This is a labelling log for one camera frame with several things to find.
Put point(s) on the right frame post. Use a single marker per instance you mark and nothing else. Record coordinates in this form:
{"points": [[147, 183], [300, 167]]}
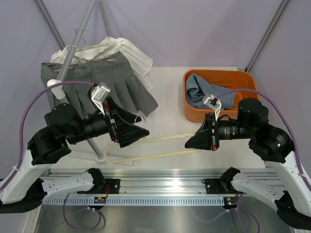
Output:
{"points": [[267, 34]]}

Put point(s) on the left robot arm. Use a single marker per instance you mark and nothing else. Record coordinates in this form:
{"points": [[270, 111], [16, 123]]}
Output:
{"points": [[26, 190]]}

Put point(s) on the white slotted cable duct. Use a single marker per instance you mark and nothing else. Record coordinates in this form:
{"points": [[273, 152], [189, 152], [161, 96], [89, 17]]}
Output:
{"points": [[77, 200]]}

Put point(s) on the cream plastic hanger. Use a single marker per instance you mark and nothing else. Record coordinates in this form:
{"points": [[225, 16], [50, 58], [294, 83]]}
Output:
{"points": [[164, 141]]}

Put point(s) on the blue denim skirt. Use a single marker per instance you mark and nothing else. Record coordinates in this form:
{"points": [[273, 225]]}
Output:
{"points": [[197, 88]]}

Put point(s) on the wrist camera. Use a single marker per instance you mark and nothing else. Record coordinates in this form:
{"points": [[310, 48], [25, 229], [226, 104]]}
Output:
{"points": [[214, 103], [99, 94]]}

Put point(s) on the silver clothes rack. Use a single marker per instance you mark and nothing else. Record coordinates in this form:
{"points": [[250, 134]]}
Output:
{"points": [[57, 84]]}

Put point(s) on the frame post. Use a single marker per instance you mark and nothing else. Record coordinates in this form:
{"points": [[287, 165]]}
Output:
{"points": [[43, 10], [267, 34]]}

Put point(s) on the aluminium mounting rail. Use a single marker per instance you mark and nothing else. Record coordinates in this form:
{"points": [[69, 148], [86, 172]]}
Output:
{"points": [[167, 182]]}

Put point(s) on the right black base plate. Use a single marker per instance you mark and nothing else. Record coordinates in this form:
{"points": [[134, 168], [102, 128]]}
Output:
{"points": [[219, 186]]}

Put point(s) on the pink hanger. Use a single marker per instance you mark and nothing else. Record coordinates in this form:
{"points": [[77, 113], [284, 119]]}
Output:
{"points": [[71, 66]]}

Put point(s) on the grey pleated skirt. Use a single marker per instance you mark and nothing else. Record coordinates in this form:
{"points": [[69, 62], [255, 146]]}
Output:
{"points": [[126, 89]]}

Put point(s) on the cream hanger of white skirt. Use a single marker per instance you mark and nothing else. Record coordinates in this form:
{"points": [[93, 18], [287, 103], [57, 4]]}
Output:
{"points": [[92, 47]]}

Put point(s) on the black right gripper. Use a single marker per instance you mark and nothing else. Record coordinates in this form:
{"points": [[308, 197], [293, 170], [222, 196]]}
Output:
{"points": [[204, 136]]}

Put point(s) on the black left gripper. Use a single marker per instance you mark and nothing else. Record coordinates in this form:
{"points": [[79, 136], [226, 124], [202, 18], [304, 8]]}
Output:
{"points": [[125, 133]]}

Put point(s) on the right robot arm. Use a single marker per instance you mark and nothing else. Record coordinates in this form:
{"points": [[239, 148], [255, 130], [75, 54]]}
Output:
{"points": [[275, 147]]}

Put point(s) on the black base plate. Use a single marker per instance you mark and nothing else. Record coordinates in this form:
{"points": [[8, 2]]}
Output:
{"points": [[112, 186], [219, 186]]}

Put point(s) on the white pleated skirt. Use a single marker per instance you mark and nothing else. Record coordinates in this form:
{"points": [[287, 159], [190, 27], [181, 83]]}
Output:
{"points": [[139, 62]]}

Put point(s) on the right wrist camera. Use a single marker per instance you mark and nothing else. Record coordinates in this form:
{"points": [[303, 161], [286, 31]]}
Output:
{"points": [[214, 103]]}

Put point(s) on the left frame post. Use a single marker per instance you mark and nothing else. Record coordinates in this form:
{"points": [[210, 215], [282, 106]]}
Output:
{"points": [[43, 10]]}

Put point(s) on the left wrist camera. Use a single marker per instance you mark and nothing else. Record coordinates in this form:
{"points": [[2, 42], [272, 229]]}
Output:
{"points": [[99, 94]]}

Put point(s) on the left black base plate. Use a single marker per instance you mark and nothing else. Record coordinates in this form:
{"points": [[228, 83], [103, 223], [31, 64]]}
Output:
{"points": [[112, 186]]}

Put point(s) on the orange plastic basket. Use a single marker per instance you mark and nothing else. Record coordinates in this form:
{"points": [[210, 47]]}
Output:
{"points": [[225, 78]]}

